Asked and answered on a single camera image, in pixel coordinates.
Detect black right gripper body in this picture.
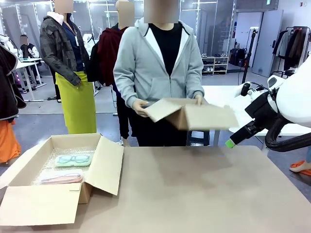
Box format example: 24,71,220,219
244,93,278,124

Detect small cardboard box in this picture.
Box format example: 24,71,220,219
145,97,241,132

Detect teal frame glasses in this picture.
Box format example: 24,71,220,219
58,156,89,165

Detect mint green glasses case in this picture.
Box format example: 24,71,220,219
54,154,92,168

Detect pink frame glasses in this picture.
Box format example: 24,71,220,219
43,172,82,182

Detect clear pink glasses case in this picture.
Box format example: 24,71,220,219
40,169,84,184

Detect large cardboard box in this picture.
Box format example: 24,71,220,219
0,133,124,226

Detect person's right forearm grey sleeve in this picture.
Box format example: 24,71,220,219
113,70,139,108

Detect person's left forearm grey sleeve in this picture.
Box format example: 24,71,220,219
186,70,205,98

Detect person's right hand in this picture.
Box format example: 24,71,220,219
133,99,149,117

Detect white side table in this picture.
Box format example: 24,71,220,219
201,84,311,148

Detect black tripod stand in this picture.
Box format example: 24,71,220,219
242,28,259,80

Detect black suitcases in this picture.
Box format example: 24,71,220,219
229,48,248,67

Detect wooden shoe rack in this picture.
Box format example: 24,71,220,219
201,56,229,75

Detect orange and white shoe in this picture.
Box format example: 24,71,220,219
290,159,311,176

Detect grey open door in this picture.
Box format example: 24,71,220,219
251,9,284,78

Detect clothes rack with coats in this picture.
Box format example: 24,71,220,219
271,26,311,78

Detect person in grey hoodie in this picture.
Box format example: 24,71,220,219
113,0,205,148

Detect mannequin with maroon shawl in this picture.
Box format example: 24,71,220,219
87,0,136,148

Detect black hanging bag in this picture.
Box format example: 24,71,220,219
86,41,105,84

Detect bubble wrap sheet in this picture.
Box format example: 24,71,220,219
31,145,97,186

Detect mannequin camo jacket yellow skirt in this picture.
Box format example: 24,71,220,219
39,0,98,134

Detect white standing desk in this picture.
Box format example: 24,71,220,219
14,58,47,101

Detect seated person varsity jacket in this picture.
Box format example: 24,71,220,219
18,33,41,60

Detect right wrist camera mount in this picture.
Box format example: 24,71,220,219
240,82,265,98

